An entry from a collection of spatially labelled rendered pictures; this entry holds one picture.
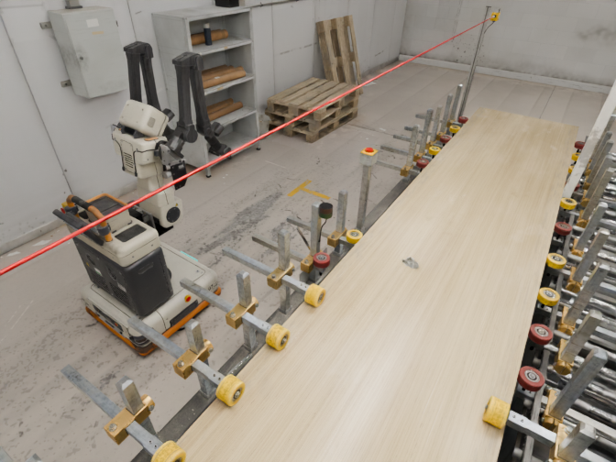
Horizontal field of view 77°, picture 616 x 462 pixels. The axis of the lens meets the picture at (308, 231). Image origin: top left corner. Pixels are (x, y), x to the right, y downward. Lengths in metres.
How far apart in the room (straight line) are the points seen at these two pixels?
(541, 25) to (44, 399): 8.85
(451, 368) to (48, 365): 2.33
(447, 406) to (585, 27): 8.11
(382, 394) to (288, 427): 0.33
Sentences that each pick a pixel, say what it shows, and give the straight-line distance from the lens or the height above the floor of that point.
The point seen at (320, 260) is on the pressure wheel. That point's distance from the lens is 1.80.
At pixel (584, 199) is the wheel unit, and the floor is 0.86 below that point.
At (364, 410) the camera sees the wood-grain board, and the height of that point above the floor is 0.90.
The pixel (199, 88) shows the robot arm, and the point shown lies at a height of 1.46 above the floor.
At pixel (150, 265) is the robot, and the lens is 2.36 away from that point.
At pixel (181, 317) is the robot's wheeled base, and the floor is 0.14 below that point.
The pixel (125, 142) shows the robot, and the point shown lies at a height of 1.21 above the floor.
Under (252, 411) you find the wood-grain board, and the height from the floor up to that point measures 0.90.
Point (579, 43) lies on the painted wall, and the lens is 9.02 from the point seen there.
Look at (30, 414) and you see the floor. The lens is 2.78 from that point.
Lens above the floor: 2.09
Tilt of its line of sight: 37 degrees down
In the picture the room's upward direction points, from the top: 1 degrees clockwise
